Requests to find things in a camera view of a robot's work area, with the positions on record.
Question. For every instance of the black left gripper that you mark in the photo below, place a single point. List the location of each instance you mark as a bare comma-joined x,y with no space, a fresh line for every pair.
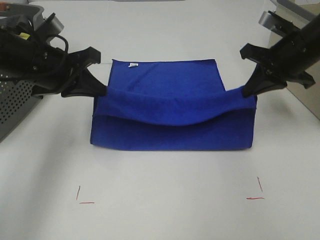
48,65

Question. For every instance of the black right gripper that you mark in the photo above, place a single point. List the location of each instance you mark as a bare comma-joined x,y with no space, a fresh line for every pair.
271,73

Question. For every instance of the blue towel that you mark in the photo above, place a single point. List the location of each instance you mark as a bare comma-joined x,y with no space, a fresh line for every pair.
171,106

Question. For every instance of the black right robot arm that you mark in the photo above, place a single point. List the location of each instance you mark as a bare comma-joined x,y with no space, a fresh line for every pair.
310,30

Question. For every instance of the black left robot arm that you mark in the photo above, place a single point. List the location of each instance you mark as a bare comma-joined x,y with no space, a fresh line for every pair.
42,58

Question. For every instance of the yellow cloth in basket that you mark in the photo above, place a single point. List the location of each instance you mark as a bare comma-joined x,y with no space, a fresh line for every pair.
24,36

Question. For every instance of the grey perforated basket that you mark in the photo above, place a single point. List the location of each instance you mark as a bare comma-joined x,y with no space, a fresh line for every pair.
16,101

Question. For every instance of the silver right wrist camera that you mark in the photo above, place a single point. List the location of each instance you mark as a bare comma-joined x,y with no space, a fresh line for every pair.
273,22

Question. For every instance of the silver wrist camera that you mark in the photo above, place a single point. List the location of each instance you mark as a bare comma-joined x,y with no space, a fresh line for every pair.
273,22
51,25

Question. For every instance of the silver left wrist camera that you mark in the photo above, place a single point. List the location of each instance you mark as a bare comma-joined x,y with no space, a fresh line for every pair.
51,25

